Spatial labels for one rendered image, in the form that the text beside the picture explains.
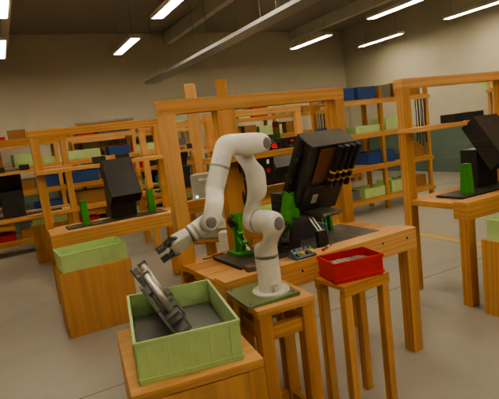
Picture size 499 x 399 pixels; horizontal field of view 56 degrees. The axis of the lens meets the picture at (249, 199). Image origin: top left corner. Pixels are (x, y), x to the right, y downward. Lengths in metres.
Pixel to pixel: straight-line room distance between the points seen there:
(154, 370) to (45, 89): 11.18
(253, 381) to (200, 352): 0.24
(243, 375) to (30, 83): 11.30
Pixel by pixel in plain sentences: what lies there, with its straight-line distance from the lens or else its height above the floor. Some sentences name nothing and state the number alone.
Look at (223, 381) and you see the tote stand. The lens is 1.96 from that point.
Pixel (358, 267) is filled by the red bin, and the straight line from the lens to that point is 2.71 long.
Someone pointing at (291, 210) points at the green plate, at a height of 1.15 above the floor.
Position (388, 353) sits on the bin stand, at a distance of 2.99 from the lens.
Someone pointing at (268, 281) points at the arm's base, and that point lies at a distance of 2.38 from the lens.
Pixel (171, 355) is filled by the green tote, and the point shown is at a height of 0.88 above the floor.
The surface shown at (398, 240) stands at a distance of 3.35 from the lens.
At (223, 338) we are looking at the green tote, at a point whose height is 0.90.
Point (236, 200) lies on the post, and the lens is 3.24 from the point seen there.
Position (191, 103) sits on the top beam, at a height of 1.91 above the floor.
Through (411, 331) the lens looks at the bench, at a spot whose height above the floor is 0.15.
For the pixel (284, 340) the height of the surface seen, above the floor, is 0.54.
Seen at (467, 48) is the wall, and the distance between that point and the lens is 13.31.
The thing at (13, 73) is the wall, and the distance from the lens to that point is 12.74.
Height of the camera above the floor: 1.68
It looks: 8 degrees down
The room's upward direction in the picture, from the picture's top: 7 degrees counter-clockwise
